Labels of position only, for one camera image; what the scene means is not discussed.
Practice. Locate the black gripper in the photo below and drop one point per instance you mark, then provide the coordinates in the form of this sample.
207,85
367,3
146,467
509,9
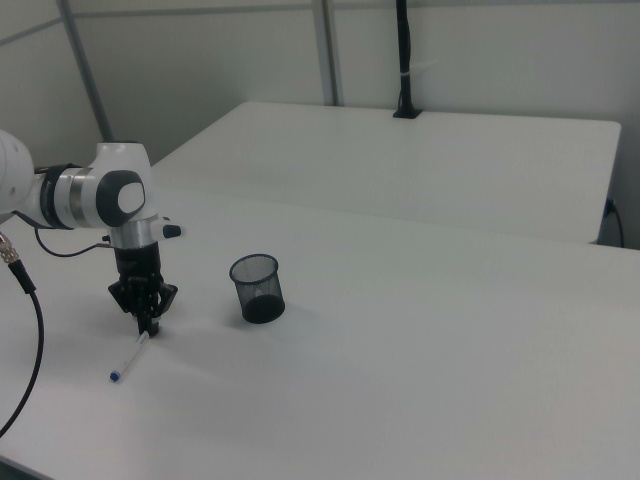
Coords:
140,280

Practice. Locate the white marker with blue cap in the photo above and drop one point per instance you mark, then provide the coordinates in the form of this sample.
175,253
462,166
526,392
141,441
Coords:
129,362

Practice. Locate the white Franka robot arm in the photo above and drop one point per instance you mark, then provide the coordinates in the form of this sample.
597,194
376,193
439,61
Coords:
85,195

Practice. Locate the black mesh pen cup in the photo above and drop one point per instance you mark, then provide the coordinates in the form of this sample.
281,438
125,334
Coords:
257,292

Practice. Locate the white table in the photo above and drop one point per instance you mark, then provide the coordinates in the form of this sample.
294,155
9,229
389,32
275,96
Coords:
400,160

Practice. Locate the black pole with clamp base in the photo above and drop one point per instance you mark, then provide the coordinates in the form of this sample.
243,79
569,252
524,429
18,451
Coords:
405,60

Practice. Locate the grey slanted partition post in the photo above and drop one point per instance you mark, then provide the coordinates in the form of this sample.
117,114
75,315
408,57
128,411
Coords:
87,75

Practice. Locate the grey vertical partition post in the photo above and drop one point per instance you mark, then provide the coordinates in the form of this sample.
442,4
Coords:
330,55

